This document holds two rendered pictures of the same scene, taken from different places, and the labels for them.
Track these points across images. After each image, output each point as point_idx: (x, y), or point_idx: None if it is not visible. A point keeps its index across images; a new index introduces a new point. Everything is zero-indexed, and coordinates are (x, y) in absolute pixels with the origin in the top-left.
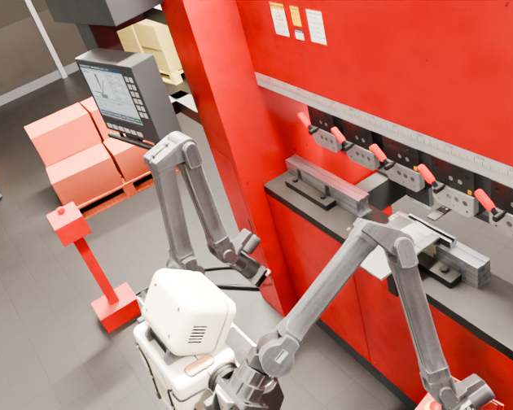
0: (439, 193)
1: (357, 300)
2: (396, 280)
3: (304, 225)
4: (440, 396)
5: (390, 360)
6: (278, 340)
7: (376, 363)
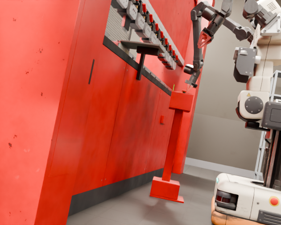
0: (139, 18)
1: (116, 113)
2: (200, 23)
3: (106, 57)
4: None
5: (116, 156)
6: (242, 27)
7: (106, 177)
